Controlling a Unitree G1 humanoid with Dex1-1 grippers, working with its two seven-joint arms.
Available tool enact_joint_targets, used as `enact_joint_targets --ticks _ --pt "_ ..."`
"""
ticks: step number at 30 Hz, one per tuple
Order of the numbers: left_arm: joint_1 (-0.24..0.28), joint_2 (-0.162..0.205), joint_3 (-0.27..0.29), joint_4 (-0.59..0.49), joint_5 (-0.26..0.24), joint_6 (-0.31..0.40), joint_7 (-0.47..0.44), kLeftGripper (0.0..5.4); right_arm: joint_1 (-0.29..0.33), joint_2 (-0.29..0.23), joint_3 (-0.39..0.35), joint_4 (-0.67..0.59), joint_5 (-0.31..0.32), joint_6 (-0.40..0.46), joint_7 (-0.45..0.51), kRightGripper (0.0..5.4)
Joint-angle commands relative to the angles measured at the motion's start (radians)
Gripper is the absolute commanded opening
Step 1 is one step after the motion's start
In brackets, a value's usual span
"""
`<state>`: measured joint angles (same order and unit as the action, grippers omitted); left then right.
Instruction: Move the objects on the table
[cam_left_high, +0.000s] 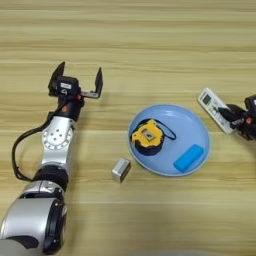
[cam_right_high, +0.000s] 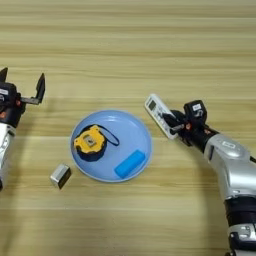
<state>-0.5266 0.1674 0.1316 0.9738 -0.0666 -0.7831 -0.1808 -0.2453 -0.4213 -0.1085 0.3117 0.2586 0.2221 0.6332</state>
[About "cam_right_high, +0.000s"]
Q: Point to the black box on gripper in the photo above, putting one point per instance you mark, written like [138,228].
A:
[195,111]
[7,95]

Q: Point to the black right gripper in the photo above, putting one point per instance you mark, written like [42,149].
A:
[198,135]

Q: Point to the white remote control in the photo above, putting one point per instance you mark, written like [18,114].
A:
[154,107]

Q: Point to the small silver metal box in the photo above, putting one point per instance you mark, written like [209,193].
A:
[59,175]

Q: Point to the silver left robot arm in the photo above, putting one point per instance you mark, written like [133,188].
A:
[4,150]

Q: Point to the light blue round plate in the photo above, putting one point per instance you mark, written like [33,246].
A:
[133,136]

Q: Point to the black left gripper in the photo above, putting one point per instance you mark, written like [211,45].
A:
[11,113]

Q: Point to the yellow black tape measure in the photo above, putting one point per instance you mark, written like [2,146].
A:
[89,142]

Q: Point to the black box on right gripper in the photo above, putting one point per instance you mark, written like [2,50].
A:
[195,111]

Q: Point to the blue rectangular block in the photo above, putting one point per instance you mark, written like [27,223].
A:
[130,164]

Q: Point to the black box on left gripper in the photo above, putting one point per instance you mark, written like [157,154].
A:
[7,95]

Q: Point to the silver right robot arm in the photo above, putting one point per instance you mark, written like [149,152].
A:
[233,166]

